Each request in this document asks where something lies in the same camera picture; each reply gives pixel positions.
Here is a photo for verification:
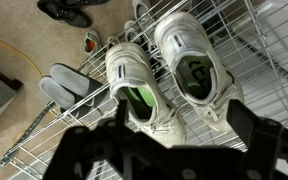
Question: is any yellow extension cable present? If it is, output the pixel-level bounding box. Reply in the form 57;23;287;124
0;29;44;78

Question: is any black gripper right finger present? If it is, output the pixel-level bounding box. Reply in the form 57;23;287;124
226;98;288;180

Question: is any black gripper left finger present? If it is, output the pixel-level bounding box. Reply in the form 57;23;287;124
42;98;172;180

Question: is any white strap sneaker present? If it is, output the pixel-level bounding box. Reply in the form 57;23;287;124
153;11;246;133
104;41;187;149

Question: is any grey slide sandal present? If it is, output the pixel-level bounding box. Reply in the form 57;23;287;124
38;75;82;111
49;63;118;118

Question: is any chrome wire shoe rack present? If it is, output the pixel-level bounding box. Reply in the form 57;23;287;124
0;0;288;180

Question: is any grey sneaker orange insole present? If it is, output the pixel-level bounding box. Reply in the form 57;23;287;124
83;29;103;56
104;34;122;51

